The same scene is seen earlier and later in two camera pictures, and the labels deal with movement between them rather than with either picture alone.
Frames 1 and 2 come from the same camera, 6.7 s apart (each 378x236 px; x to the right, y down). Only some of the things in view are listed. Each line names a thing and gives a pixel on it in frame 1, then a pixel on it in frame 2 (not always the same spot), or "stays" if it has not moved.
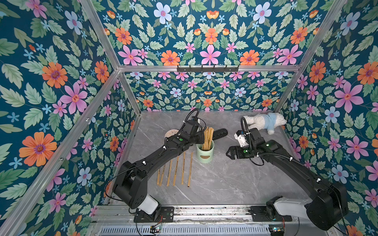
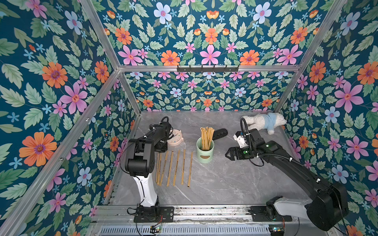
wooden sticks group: [176, 170] stays
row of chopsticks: [183, 169] stays
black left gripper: [201, 138] -> [165, 148]
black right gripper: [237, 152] stays
